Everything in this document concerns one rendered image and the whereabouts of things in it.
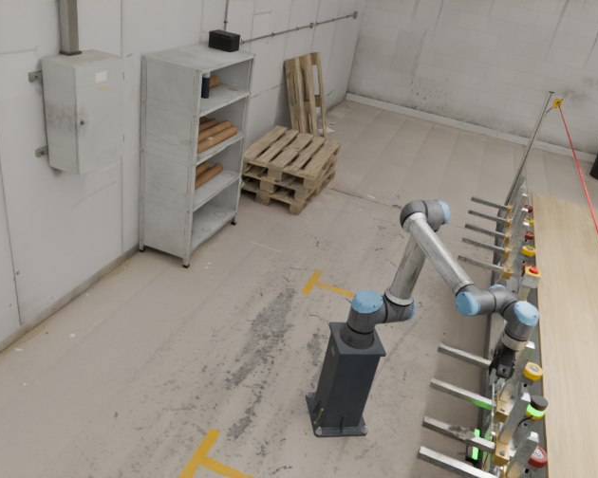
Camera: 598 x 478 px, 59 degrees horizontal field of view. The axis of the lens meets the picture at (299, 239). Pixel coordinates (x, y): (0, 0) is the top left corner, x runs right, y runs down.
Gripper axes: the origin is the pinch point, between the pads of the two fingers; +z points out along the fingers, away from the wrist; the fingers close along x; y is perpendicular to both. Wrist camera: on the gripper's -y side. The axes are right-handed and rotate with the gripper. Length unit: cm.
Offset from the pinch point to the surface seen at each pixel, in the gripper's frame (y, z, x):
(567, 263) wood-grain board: 154, 9, -42
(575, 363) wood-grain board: 47, 9, -39
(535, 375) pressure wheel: 27.6, 8.6, -20.0
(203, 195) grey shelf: 158, 47, 219
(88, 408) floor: -17, 99, 186
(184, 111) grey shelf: 129, -27, 223
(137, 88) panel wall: 125, -34, 258
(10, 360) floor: -11, 99, 246
